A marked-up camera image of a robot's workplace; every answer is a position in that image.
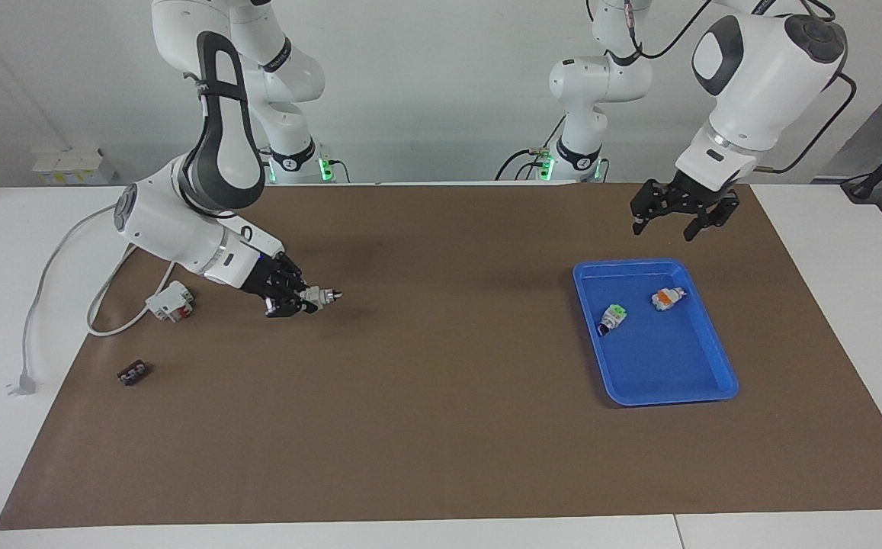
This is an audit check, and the black base power cable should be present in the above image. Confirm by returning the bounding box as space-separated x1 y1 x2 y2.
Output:
496 145 563 182

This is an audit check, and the white red circuit breaker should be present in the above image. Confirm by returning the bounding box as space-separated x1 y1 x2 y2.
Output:
145 281 195 323

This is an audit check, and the blue plastic tray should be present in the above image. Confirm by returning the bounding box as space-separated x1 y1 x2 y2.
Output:
572 258 740 407

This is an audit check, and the small black terminal block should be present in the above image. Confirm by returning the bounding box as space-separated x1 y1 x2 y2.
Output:
117 360 153 387

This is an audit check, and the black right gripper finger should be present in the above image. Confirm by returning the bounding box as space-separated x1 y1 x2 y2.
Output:
285 258 313 296
264 294 319 318

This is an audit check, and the brown paper mat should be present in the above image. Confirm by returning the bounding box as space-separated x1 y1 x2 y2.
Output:
0 181 882 531

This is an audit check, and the white cardboard box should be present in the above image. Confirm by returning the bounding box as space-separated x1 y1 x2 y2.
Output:
32 147 116 185

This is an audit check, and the white green knob switch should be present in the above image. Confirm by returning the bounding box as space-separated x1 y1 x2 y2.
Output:
300 284 345 310
597 303 628 337

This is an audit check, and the grey power cable with plug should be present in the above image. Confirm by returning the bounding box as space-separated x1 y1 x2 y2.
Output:
6 204 182 397

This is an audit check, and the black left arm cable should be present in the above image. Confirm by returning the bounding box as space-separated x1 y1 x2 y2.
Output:
624 0 858 175

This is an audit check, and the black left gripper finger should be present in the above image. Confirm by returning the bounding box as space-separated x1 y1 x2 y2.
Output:
630 180 683 236
683 193 742 243

